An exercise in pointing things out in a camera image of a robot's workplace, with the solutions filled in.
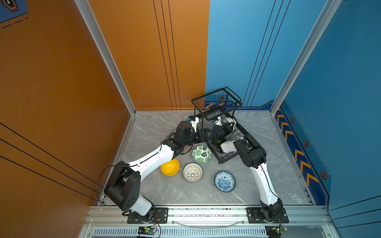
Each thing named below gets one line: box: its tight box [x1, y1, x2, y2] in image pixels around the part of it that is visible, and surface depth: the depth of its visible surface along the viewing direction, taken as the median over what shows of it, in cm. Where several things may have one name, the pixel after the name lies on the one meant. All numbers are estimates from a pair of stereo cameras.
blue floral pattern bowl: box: [213, 170, 237, 193], surface depth 84 cm
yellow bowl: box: [160, 158, 181, 177], surface depth 89 cm
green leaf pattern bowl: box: [191, 145, 213, 165], surface depth 95 cm
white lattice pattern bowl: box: [182, 162, 204, 183], surface depth 87 cm
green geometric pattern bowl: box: [224, 117, 237, 131], surface depth 101 cm
